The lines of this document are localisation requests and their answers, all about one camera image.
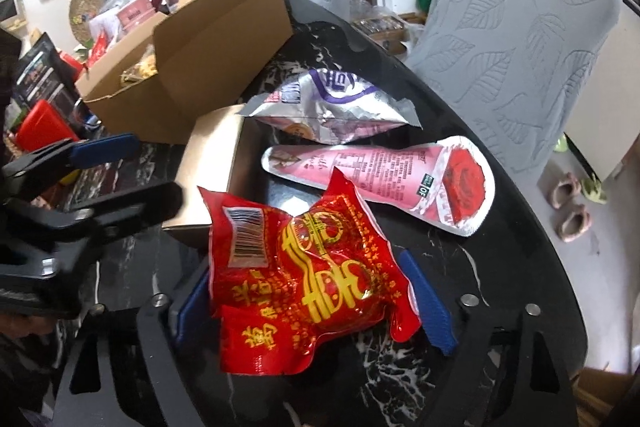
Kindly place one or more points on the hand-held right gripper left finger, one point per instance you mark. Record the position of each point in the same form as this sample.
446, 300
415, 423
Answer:
192, 312

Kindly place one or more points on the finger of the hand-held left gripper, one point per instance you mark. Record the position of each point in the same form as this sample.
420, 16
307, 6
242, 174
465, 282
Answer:
105, 149
145, 207

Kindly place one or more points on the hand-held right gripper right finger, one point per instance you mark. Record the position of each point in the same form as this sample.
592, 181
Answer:
427, 307

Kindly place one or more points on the small beige box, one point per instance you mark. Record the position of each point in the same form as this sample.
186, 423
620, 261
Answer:
210, 157

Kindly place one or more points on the red gold-printed snack packet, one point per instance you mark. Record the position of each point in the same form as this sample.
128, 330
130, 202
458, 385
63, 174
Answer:
310, 277

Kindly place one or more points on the pink cone-shaped packet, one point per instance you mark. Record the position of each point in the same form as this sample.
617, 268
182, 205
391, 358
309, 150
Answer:
380, 172

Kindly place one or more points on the cardboard box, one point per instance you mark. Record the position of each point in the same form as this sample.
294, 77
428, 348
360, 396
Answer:
220, 32

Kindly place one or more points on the silver purple snack packet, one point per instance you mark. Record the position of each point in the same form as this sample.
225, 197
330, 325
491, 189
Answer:
330, 107

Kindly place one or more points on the floor carton of snacks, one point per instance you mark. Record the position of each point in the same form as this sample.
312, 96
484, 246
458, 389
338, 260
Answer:
380, 32

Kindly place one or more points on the person's left hand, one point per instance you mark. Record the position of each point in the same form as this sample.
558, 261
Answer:
22, 323

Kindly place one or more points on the red plastic container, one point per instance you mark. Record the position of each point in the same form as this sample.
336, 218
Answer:
45, 127

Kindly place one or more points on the yellow cracker packet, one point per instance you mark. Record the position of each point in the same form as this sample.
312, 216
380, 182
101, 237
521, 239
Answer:
140, 64

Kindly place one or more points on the red snack bag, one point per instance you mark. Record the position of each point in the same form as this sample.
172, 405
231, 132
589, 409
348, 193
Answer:
98, 49

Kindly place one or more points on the round woven mat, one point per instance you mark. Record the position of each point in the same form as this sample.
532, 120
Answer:
85, 14

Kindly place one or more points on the white intercom panel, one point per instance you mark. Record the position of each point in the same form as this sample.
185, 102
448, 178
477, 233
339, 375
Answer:
11, 9

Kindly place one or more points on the pink slipper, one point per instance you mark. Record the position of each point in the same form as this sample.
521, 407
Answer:
575, 223
566, 191

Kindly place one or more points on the green slipper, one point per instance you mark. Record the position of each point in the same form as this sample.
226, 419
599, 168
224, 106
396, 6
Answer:
594, 189
561, 143

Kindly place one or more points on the white counter cabinet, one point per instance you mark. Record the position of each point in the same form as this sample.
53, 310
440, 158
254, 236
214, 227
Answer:
600, 107

